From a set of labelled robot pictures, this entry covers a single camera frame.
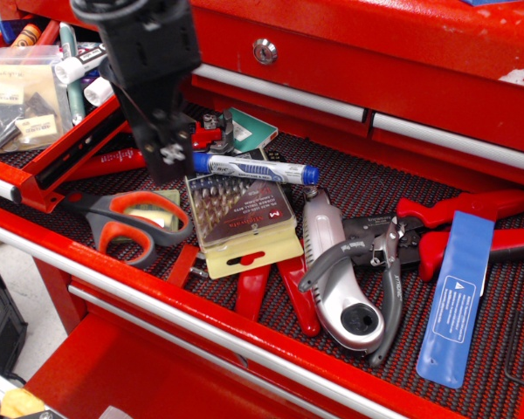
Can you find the black crate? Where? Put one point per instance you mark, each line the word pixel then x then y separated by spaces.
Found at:
pixel 0 314

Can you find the black hex key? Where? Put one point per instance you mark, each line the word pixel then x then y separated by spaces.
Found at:
pixel 512 351

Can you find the red handled crimping pliers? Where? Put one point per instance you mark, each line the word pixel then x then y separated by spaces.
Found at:
pixel 428 230

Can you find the clear bag of parts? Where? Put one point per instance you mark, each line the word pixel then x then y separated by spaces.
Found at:
pixel 34 107

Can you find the white marker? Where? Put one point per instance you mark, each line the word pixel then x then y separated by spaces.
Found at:
pixel 98 92
pixel 74 68

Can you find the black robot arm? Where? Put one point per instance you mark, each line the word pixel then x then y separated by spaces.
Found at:
pixel 151 48

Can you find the drill bit set case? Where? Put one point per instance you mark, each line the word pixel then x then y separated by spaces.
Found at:
pixel 241 223

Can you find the open red small drawer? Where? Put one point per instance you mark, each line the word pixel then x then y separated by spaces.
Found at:
pixel 31 177

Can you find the red wire stripper tool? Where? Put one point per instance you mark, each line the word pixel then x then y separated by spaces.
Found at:
pixel 211 133

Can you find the white marker rear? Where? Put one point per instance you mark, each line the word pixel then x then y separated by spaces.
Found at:
pixel 74 68

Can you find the silver utility knife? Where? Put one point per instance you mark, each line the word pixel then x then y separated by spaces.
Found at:
pixel 341 306

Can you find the red tool chest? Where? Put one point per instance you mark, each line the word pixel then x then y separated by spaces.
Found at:
pixel 392 100

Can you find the yellow sponge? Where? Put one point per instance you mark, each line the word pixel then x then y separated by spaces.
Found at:
pixel 19 402

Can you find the white marker front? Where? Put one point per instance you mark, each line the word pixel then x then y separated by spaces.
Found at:
pixel 98 92

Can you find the orange and grey scissors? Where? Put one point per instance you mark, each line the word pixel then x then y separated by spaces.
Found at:
pixel 109 219

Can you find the teal marker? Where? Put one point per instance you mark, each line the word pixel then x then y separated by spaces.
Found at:
pixel 74 90

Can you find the blue and white marker pen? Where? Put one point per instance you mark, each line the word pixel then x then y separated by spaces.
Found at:
pixel 274 171

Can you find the silver drawer lock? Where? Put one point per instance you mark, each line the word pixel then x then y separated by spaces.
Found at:
pixel 264 51

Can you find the grey handled cutters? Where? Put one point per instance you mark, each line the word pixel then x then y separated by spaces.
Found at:
pixel 383 254

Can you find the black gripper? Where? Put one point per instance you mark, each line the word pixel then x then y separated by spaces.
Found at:
pixel 151 47

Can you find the blue plastic strip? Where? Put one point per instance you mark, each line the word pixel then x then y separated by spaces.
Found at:
pixel 448 335

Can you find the orange marker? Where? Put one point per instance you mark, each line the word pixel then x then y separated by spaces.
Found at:
pixel 28 36

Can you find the green booklet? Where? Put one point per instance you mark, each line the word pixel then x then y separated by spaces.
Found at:
pixel 250 132

